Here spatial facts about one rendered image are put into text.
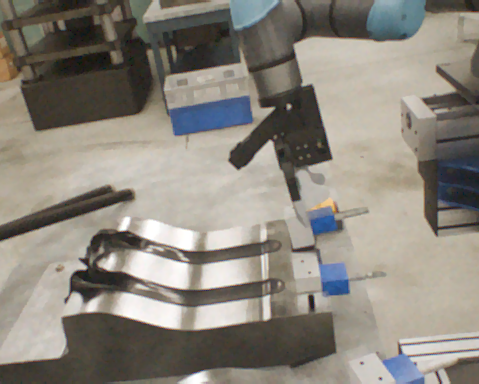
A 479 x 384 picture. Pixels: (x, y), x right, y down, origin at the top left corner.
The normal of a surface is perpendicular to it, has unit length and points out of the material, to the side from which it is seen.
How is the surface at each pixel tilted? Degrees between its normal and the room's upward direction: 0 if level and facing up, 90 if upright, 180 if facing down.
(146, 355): 90
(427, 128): 90
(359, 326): 0
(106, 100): 90
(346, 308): 0
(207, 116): 91
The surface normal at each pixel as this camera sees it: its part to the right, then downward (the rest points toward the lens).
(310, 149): -0.06, 0.33
